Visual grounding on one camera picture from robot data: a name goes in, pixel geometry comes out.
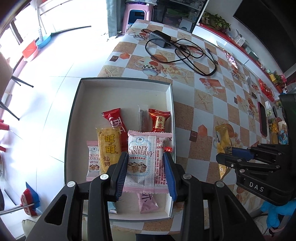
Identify pink small candy pack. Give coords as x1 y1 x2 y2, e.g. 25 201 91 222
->
137 193 159 213

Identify yellow rice cracker pack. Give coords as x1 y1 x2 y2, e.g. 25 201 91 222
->
97 127 121 174

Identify long gold snack bar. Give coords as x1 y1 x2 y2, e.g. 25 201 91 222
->
215 123 232 181

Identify long red snack bar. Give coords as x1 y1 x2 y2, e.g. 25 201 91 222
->
102 108 128 152

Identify red cased smartphone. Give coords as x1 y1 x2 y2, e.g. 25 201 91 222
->
257 102 268 137

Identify blue gloved hand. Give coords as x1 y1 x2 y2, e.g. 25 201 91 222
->
260 199 296 228

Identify small red candy pack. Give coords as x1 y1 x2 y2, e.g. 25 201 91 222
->
149 108 171 133

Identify black cable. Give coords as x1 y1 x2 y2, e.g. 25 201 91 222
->
140 28 218 77

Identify black television screen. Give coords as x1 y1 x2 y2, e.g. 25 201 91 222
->
233 0 295 72

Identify clear dark stick snack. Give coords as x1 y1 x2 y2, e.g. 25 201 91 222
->
138 104 149 132

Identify small pink cranberry snack pack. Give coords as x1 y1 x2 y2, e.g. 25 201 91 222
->
86 141 100 181

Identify red and blue dustpans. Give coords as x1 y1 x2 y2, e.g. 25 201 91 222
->
22 34 51 62

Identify beige chair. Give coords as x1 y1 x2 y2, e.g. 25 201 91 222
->
0 53 34 120

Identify large pink cranberry snack pack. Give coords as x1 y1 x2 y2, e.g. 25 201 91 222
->
123 130 173 194

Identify potted green plant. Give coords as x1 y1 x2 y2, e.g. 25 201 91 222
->
202 11 231 33

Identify pink plastic stool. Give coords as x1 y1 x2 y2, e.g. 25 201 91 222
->
121 1 154 35

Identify black power adapter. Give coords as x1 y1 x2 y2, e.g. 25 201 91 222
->
149 30 171 48

